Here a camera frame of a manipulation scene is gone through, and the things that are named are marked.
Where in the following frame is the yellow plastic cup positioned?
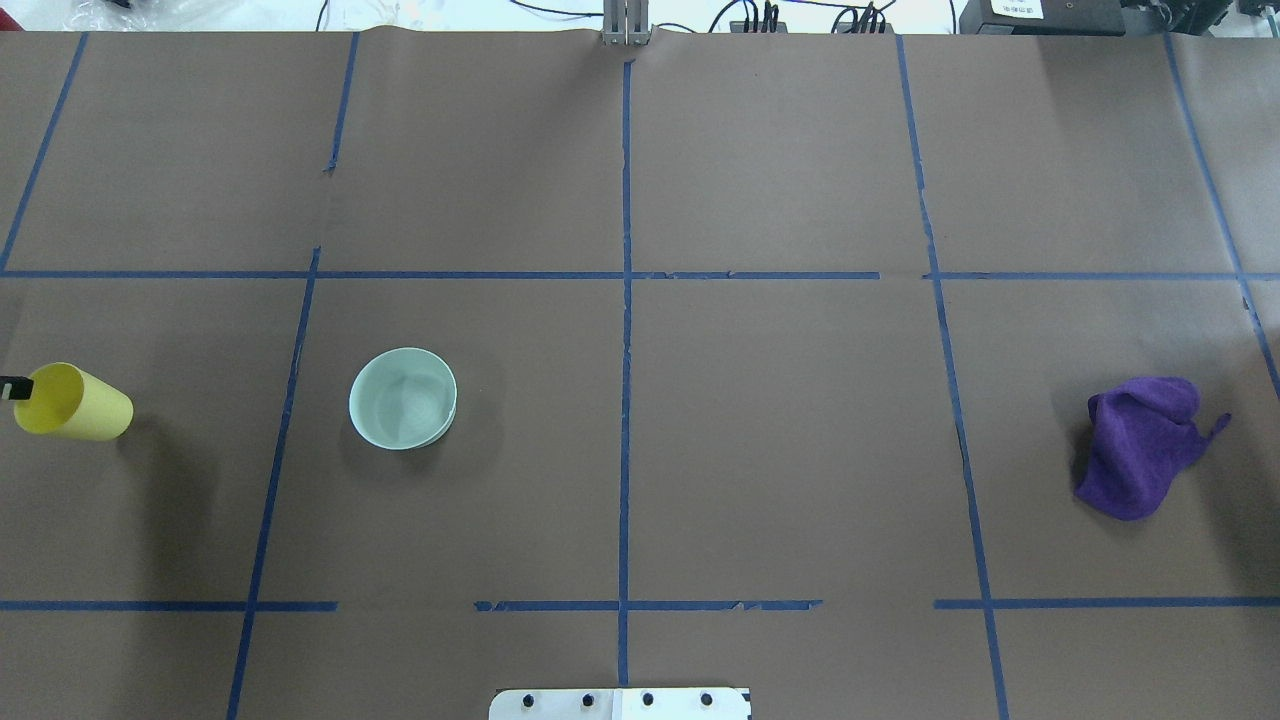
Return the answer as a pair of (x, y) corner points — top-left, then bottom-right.
(9, 363), (134, 441)

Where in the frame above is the light green bowl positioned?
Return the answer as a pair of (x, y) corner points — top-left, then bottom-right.
(348, 347), (458, 451)

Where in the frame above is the purple microfiber cloth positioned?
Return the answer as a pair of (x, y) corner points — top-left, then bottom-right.
(1074, 375), (1233, 521)

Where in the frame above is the black device box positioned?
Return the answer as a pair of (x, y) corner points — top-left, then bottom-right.
(957, 1), (1126, 37)

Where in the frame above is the aluminium frame post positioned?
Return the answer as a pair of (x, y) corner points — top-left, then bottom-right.
(602, 0), (653, 47)

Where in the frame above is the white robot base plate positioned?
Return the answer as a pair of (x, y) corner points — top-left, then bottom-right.
(488, 687), (753, 719)

